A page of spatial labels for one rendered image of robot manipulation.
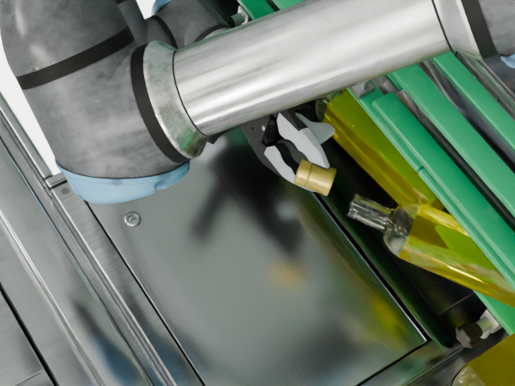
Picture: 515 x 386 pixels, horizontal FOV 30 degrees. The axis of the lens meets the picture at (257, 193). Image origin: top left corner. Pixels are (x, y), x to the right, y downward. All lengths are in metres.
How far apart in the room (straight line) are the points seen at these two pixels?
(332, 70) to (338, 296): 0.48
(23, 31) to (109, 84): 0.09
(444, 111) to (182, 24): 0.40
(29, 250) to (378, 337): 0.46
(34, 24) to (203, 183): 0.50
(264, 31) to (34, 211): 0.55
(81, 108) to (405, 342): 0.56
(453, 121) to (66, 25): 0.46
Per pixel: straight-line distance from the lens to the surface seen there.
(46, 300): 1.26
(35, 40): 0.88
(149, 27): 1.30
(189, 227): 1.28
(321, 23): 0.83
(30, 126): 1.36
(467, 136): 1.09
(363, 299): 1.26
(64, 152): 0.90
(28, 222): 1.29
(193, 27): 1.31
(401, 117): 1.18
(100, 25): 0.88
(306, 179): 1.17
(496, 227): 1.13
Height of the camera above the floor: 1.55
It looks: 21 degrees down
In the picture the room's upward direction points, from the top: 117 degrees counter-clockwise
